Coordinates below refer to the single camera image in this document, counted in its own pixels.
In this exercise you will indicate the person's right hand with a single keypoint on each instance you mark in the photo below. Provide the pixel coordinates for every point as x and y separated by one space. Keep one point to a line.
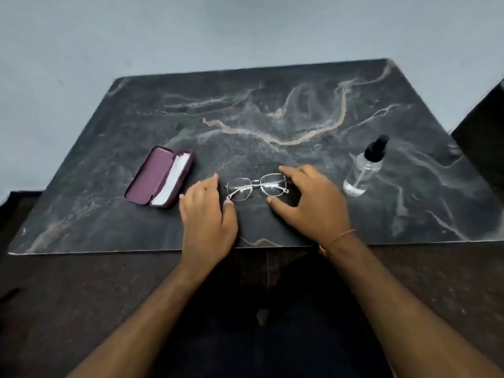
319 208

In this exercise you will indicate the person's left hand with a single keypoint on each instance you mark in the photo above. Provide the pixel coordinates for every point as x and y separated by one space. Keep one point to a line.
204 224

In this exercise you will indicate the white cleaning cloth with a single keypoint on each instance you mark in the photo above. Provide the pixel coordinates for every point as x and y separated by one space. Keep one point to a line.
169 181

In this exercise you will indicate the clear spray bottle black cap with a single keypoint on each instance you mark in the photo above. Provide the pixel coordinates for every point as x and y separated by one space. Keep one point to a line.
364 169

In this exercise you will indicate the maroon glasses case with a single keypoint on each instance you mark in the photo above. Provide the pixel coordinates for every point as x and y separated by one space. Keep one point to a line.
147 173

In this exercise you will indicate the person's right forearm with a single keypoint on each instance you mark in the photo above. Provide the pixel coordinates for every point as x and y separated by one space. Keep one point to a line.
393 311

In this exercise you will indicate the person's left forearm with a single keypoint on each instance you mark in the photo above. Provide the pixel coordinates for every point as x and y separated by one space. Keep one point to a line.
149 322

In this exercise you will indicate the person's black trousers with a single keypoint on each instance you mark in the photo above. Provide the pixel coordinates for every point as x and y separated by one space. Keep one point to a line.
275 342

